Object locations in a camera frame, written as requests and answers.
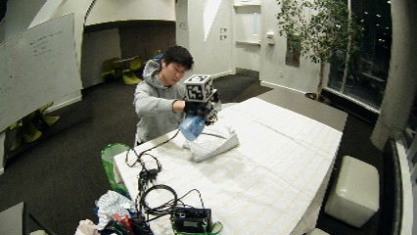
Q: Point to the white folded cloth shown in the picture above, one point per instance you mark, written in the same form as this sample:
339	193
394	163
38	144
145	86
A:
213	142

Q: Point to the white marker cube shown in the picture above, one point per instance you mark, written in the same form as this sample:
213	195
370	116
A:
198	87

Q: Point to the the person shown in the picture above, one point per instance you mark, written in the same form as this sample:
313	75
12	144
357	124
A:
153	101

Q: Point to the white quilted table cover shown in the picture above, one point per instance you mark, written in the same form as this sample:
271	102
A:
242	163

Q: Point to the yellow green chair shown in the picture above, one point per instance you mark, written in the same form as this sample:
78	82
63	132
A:
130	72
30	129
46	116

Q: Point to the black electronic box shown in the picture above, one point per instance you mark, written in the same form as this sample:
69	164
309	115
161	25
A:
190	219

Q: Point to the indoor tree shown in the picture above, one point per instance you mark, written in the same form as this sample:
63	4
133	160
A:
318	36

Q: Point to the white crumpled plastic bag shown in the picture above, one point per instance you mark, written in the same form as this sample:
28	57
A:
113	206

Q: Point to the white cube ottoman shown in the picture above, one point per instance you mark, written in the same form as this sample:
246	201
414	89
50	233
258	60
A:
351	191

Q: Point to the large whiteboard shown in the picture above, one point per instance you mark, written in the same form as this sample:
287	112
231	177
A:
36	68

